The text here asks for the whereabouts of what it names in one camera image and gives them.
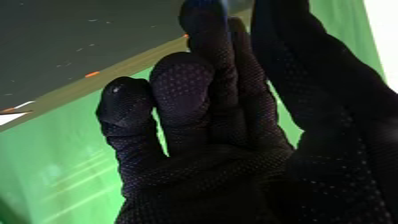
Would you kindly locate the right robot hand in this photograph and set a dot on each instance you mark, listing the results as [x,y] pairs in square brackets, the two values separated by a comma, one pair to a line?
[237,173]

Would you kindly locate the white sheet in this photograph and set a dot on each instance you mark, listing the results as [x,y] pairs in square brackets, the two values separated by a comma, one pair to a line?
[11,118]

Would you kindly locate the dark mat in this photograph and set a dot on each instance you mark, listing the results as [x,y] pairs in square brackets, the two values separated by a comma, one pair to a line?
[77,36]

